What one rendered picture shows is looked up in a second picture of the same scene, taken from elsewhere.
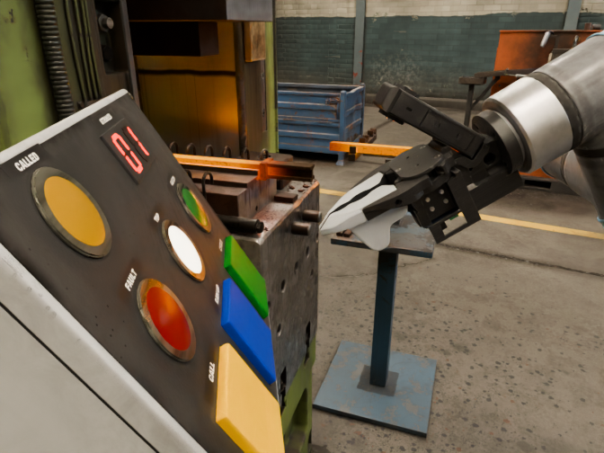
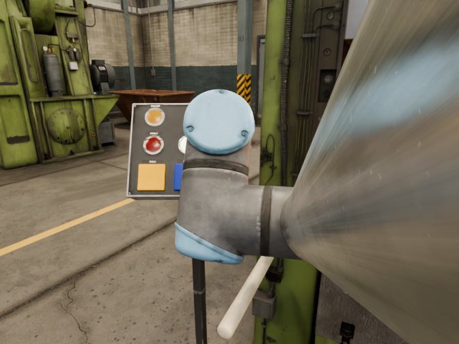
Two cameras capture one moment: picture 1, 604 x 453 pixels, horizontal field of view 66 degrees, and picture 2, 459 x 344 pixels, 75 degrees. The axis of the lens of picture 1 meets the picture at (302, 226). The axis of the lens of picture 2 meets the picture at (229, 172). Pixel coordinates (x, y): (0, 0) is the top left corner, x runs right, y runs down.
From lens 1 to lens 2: 92 cm
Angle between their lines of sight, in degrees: 89
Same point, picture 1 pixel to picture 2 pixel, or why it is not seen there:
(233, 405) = (143, 166)
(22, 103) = (269, 106)
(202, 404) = (140, 159)
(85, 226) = (152, 119)
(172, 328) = (149, 145)
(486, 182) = not seen: hidden behind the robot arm
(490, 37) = not seen: outside the picture
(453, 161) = not seen: hidden behind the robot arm
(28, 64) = (275, 93)
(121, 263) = (156, 130)
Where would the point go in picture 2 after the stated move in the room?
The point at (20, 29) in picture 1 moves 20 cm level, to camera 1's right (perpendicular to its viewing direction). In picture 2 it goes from (276, 82) to (278, 84)
